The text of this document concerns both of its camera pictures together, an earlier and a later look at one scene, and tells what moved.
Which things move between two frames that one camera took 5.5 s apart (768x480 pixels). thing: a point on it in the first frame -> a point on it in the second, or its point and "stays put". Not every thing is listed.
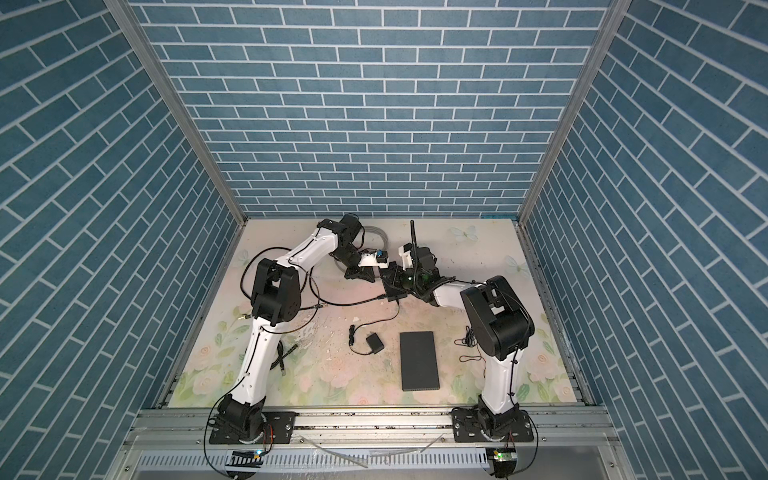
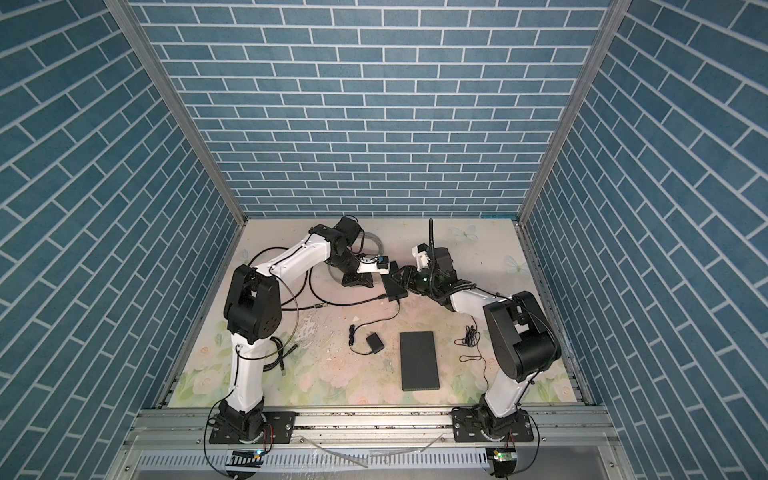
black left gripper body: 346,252 stays put
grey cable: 371,228 -> 380,254
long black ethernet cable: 382,296 stays put
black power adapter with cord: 373,341 stays put
